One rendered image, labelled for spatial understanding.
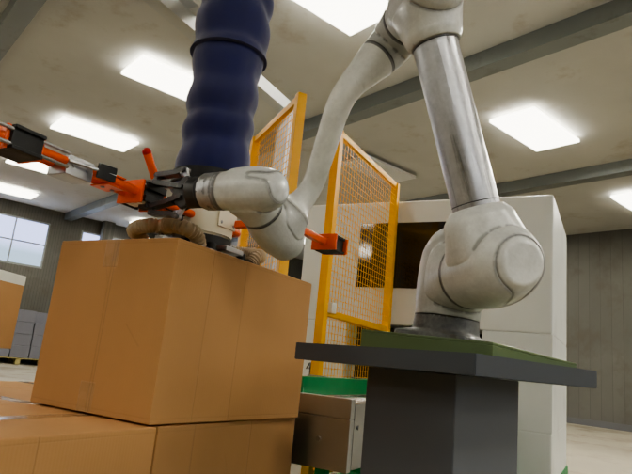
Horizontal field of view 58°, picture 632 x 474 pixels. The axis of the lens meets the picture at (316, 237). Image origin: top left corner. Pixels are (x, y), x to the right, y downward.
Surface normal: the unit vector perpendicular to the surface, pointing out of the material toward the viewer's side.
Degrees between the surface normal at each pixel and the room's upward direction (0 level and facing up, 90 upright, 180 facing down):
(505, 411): 90
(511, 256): 98
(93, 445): 90
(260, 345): 90
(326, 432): 90
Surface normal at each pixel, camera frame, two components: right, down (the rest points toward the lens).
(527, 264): 0.22, -0.07
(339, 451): -0.45, -0.23
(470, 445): 0.66, -0.10
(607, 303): -0.74, -0.22
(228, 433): 0.89, -0.01
